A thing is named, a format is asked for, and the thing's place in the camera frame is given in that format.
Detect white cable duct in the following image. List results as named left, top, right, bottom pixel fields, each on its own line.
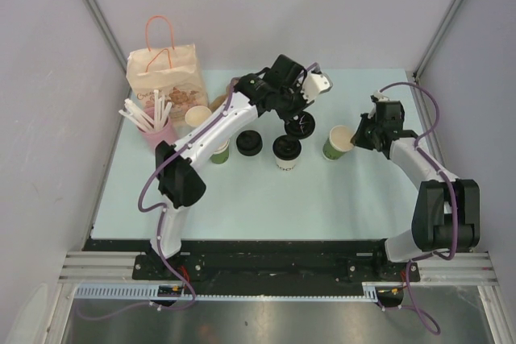
left=75, top=284, right=377, bottom=302

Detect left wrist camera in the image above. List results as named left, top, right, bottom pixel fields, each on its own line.
left=302, top=73, right=333, bottom=103

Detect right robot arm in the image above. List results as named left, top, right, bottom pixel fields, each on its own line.
left=352, top=97, right=481, bottom=280

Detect green paper cup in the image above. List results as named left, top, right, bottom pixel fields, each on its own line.
left=322, top=125, right=354, bottom=161

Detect black lid stack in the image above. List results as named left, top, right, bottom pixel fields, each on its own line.
left=235, top=130, right=263, bottom=157

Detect cardboard cup carrier stack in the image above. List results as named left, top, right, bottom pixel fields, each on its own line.
left=208, top=77, right=239, bottom=112

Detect paper takeout bag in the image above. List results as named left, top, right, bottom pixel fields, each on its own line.
left=126, top=15, right=208, bottom=125

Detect aluminium rail frame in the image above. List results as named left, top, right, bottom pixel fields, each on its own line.
left=60, top=251, right=498, bottom=286

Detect black cup lid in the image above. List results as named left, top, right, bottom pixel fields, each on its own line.
left=273, top=135, right=302, bottom=160
left=284, top=112, right=316, bottom=139

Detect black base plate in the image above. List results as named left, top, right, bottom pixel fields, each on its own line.
left=133, top=239, right=407, bottom=282

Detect pink straw holder cup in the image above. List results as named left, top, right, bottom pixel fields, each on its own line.
left=137, top=116, right=179, bottom=152

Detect green cup stack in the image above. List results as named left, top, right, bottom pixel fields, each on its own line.
left=210, top=139, right=231, bottom=164

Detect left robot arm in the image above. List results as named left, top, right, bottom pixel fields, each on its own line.
left=148, top=55, right=332, bottom=280

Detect white wrapped straws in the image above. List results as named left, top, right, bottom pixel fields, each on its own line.
left=118, top=89, right=173, bottom=135

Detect white paper cup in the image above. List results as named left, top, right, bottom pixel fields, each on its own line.
left=273, top=147, right=302, bottom=172

